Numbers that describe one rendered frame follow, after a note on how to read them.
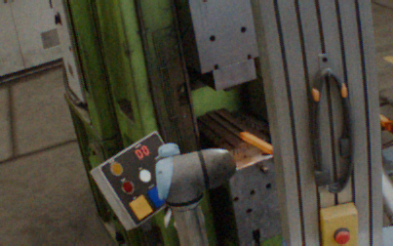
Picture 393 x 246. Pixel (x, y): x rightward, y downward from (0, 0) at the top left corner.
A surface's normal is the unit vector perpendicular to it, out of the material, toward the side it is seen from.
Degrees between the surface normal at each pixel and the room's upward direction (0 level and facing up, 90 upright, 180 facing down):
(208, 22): 90
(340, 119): 90
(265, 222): 90
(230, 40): 90
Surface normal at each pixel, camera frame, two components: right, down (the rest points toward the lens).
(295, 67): 0.04, 0.41
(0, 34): 0.27, 0.36
